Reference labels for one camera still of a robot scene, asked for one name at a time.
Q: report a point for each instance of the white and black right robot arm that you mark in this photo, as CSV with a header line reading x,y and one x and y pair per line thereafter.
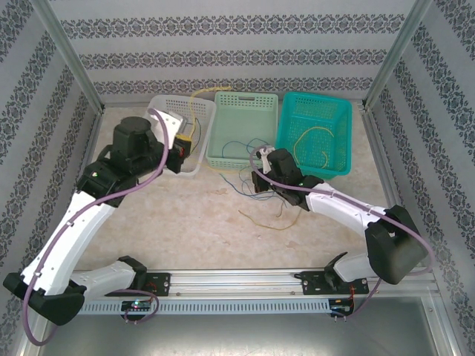
x,y
341,207

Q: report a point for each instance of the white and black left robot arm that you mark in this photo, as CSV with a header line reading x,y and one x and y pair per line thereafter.
x,y
63,252

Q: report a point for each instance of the white plastic basket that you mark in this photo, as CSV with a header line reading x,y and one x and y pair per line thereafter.
x,y
174,102

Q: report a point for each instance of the light green plastic basket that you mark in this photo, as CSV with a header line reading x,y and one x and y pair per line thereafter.
x,y
241,122

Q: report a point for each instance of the teal plastic basket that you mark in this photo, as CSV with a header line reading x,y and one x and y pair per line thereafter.
x,y
315,107

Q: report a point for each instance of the small circuit board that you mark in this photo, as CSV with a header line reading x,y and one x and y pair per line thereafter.
x,y
137,306
341,308

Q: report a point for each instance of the grey metal panel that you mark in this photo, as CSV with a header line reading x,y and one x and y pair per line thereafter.
x,y
237,337

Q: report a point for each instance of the aluminium side rail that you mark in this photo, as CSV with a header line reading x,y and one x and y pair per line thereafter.
x,y
94,130
389,185

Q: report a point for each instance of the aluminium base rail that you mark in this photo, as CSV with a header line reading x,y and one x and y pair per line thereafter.
x,y
234,282

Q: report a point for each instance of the aluminium frame post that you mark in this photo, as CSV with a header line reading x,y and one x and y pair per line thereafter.
x,y
394,55
70,55

